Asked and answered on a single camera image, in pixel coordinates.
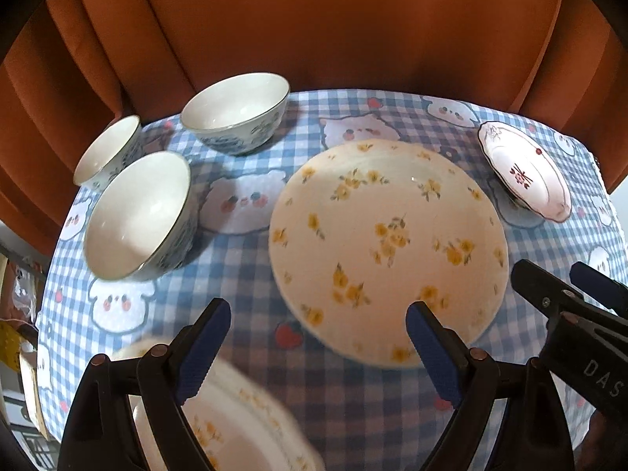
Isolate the small plate red pattern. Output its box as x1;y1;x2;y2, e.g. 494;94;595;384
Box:
478;120;574;223

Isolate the orange curtain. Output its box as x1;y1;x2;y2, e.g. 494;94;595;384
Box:
0;0;628;257

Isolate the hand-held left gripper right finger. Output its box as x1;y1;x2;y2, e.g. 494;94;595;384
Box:
406;301;575;471

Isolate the yellow packet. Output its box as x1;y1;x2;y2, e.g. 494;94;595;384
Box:
0;321;23;369

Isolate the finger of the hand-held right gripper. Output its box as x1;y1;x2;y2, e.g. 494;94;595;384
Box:
571;261;628;317
510;259;584;316

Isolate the printed plastic bag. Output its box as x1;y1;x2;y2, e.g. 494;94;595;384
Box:
7;260;44;322

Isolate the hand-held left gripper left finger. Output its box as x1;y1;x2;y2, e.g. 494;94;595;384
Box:
59;298;232;471

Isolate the small white bowl blue pattern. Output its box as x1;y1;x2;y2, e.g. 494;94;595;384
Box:
73;115;144;192

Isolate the blue checkered tablecloth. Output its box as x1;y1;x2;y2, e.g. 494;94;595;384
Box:
37;89;620;471

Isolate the yellow floral plate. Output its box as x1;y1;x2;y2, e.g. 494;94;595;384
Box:
269;140;509;369
110;338;325;471

